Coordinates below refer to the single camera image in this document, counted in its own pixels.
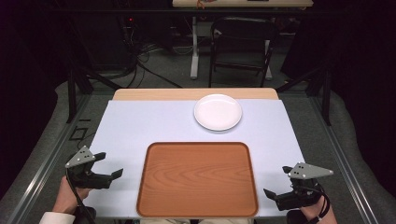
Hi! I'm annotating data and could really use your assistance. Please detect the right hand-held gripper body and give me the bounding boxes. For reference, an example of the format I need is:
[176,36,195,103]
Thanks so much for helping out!
[275,161,334,212]

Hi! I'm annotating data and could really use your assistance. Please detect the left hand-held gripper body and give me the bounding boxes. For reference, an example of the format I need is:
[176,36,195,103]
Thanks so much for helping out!
[64,145,114,190]

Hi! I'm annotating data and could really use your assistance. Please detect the person's right hand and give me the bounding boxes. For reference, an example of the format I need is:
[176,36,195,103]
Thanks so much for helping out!
[299,191,338,222]

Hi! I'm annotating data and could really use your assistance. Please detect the person's left hand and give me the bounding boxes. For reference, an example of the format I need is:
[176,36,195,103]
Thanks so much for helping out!
[51,175,93,216]

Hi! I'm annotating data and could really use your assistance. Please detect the pale blue table mat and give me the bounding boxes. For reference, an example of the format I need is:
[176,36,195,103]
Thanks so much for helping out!
[83,99,306,219]

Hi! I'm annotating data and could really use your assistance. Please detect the black metal stand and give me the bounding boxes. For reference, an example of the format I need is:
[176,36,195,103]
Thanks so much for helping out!
[64,59,123,124]
[276,63,332,127]

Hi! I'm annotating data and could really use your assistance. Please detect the brown wooden tray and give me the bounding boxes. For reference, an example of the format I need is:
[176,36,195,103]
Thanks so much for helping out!
[135,141,260,218]

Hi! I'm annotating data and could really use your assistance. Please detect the white round plate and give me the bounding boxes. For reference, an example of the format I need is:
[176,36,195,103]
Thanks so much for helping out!
[193,93,244,132]

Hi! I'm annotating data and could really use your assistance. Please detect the black folding chair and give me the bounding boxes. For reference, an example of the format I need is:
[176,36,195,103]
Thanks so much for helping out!
[208,16,279,89]

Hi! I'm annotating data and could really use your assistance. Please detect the white-legged wooden desk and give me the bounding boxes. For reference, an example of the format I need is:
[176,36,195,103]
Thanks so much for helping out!
[172,0,315,80]

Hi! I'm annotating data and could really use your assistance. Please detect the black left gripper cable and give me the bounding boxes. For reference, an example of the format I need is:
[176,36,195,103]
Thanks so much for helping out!
[64,167,96,224]

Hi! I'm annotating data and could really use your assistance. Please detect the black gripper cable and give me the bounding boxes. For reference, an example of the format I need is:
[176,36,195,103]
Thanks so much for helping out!
[64,167,96,224]
[306,185,332,224]

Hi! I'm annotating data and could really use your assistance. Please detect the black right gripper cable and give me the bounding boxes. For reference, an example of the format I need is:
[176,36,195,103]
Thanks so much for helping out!
[306,185,332,224]

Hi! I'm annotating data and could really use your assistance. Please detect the aluminium floor rail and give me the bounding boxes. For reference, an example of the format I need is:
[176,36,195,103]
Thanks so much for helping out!
[309,94,380,224]
[6,92,92,224]

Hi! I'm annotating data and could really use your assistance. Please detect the black floor cables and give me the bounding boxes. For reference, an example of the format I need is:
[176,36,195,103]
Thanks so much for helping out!
[120,17,184,90]

